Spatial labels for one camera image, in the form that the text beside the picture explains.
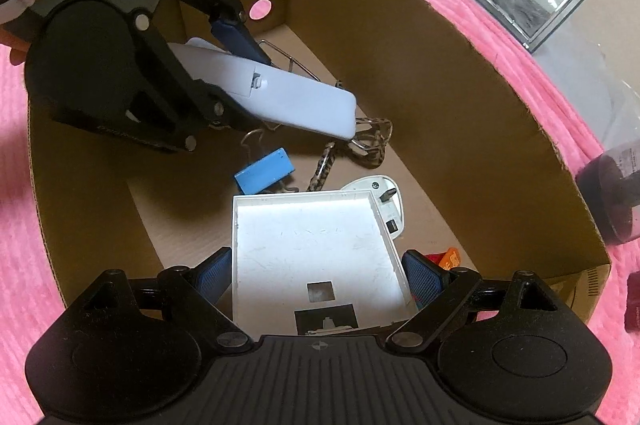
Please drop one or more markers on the long white remote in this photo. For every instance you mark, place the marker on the long white remote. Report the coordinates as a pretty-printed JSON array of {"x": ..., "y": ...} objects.
[{"x": 300, "y": 105}]

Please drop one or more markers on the small orange toy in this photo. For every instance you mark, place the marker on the small orange toy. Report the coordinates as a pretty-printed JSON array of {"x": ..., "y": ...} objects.
[{"x": 450, "y": 259}]

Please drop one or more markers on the brown cardboard box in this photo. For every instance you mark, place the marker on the brown cardboard box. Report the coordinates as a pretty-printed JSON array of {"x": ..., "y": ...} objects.
[{"x": 450, "y": 105}]

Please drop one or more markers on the blue binder clip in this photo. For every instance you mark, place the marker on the blue binder clip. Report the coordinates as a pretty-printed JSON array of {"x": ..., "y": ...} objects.
[{"x": 262, "y": 175}]

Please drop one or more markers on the clear jar with dark base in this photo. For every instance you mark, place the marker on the clear jar with dark base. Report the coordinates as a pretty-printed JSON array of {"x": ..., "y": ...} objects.
[{"x": 617, "y": 205}]

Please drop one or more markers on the person's left hand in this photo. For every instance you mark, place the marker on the person's left hand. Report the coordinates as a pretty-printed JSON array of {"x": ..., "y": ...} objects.
[{"x": 12, "y": 50}]

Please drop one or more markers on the white wall plug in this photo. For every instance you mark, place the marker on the white wall plug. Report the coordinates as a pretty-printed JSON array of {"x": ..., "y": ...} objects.
[{"x": 370, "y": 185}]

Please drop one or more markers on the white square panel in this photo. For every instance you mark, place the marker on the white square panel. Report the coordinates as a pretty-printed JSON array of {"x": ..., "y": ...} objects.
[{"x": 310, "y": 245}]

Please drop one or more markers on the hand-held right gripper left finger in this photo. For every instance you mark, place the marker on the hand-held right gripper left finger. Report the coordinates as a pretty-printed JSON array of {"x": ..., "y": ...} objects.
[{"x": 215, "y": 275}]

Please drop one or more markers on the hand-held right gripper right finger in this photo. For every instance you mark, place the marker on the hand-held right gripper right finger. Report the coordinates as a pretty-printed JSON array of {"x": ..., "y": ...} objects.
[{"x": 422, "y": 277}]

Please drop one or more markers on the pink fleece blanket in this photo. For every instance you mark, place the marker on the pink fleece blanket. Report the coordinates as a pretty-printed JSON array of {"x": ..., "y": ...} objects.
[{"x": 20, "y": 230}]

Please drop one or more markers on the maroon thermos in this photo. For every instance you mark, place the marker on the maroon thermos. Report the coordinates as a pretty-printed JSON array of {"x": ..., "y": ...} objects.
[{"x": 634, "y": 302}]

